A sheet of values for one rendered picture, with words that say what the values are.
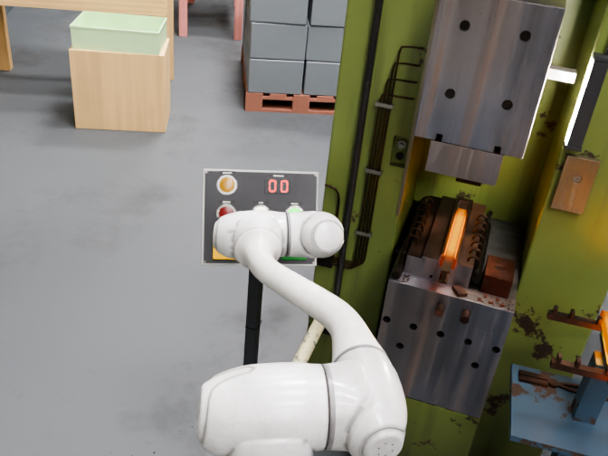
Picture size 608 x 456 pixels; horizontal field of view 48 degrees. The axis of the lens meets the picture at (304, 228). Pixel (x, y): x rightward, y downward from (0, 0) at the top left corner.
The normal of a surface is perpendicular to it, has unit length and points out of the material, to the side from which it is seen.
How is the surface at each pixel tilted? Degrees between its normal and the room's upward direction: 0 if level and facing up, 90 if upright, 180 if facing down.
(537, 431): 0
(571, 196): 90
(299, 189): 60
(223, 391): 22
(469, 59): 90
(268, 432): 70
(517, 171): 90
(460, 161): 90
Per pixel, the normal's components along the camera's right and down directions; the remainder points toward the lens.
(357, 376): 0.25, -0.85
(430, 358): -0.32, 0.48
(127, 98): 0.08, 0.53
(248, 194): 0.14, 0.04
